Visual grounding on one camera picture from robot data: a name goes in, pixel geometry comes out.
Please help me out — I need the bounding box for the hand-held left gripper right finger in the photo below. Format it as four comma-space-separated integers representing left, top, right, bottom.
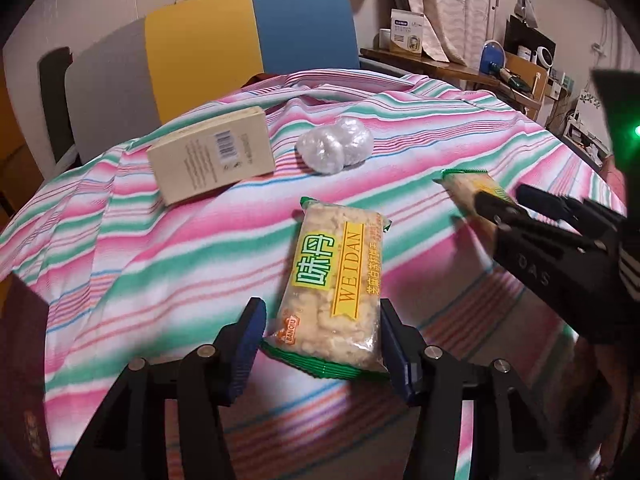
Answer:
379, 298, 583, 480

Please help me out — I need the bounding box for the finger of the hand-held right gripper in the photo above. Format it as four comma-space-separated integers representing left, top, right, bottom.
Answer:
517, 184, 588, 218
474, 192, 536, 229

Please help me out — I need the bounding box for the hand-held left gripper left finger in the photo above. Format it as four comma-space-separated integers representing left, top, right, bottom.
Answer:
60, 296, 268, 480

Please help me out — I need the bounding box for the puffed rice snack packet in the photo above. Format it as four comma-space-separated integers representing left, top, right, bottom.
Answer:
432, 167, 513, 236
260, 196, 393, 380

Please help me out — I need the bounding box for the striped tablecloth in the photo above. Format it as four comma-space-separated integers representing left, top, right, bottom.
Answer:
0, 67, 628, 480

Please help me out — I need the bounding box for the blue device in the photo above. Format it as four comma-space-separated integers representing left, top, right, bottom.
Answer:
479, 42, 506, 77

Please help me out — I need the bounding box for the wooden desk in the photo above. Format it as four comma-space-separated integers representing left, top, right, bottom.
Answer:
360, 47, 543, 121

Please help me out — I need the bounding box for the black panel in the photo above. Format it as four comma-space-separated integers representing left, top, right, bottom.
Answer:
502, 15, 556, 61

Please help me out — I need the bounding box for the clear plastic wrap ball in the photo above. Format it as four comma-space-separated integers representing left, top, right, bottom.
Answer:
295, 116, 373, 175

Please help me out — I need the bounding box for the white carton box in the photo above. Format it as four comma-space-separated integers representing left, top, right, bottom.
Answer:
390, 9, 426, 55

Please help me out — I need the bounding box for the beige carton box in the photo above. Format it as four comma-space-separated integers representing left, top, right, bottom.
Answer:
146, 106, 275, 206

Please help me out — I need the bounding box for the floral curtain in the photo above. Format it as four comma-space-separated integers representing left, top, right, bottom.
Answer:
175, 0, 501, 66

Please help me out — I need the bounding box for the grey yellow blue chair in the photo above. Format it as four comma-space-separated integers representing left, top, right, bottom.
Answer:
39, 0, 361, 166

